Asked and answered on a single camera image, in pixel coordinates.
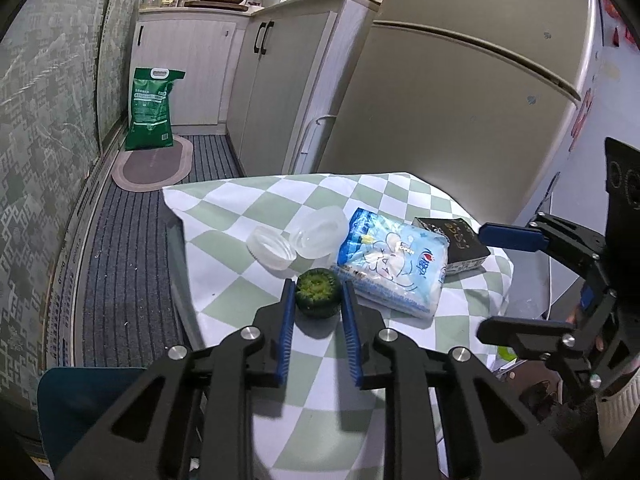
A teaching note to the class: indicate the green rice bag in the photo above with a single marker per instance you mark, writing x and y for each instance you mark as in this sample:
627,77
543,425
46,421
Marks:
150,110

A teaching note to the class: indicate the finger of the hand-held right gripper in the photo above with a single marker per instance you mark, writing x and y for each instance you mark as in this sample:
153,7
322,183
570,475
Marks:
520,335
505,236

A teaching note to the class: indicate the striped grey floor runner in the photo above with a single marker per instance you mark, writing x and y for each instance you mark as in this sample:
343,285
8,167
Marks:
130,270

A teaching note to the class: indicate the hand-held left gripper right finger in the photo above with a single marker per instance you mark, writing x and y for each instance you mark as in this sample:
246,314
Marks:
350,332

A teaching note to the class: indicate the white tubular rack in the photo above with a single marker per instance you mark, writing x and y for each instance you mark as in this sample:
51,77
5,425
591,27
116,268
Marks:
311,140

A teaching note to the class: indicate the blue white tissue packet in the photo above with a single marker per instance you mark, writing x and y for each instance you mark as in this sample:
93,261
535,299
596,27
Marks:
390,265

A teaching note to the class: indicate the clear plastic container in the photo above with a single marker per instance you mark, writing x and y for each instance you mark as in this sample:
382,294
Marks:
320,232

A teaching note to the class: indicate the red fridge sticker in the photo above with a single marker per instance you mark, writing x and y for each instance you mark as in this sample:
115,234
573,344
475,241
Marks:
582,115

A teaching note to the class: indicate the person's right forearm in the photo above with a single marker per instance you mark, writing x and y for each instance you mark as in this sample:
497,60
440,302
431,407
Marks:
622,410

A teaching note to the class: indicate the small black box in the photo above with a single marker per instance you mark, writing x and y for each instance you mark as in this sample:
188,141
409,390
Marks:
462,242

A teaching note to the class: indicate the beige refrigerator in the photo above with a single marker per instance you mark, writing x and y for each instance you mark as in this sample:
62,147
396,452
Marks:
450,110

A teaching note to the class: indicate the oval grey floor mat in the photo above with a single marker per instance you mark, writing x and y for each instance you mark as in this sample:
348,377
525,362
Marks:
150,167

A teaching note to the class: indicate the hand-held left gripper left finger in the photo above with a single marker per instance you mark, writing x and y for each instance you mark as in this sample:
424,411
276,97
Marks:
286,332

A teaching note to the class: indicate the patterned glass sliding door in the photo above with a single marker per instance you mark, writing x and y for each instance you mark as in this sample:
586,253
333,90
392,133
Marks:
45,160

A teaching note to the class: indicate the clear plastic lid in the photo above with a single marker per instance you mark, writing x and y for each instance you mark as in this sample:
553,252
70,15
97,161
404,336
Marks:
270,252

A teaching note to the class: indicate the green white checkered tablecloth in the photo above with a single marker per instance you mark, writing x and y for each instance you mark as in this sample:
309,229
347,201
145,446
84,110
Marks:
230,220

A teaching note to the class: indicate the white cabinet with double doors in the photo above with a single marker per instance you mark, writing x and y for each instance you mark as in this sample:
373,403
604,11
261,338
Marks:
285,85

